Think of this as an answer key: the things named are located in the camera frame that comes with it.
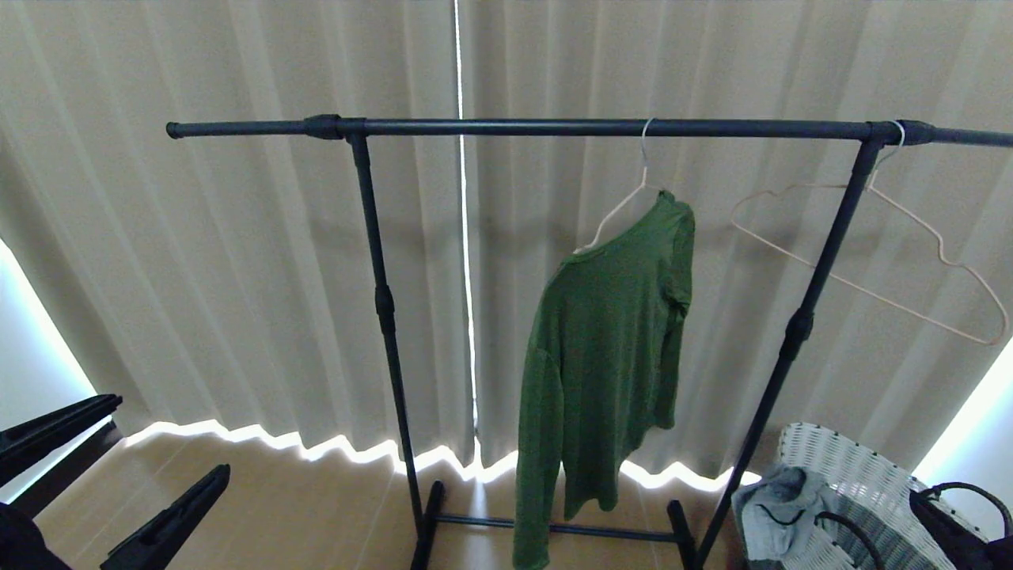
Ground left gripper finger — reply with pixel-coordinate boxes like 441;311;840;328
0;393;124;487
99;463;232;570

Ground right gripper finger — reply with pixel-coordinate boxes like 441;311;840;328
909;488;1013;570

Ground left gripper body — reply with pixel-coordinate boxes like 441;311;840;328
0;501;74;570

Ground pale grey shorts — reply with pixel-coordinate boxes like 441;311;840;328
732;463;841;568

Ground pink clothes hanger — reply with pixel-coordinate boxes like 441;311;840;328
729;120;1010;348
573;119;667;257

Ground green long-sleeved shirt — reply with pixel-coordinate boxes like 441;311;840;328
513;190;697;570

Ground white laundry basket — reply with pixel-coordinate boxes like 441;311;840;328
776;422;1013;570

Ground black clothes rack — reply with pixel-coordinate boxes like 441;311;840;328
166;115;1013;570

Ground beige curtain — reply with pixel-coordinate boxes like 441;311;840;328
0;0;1013;485

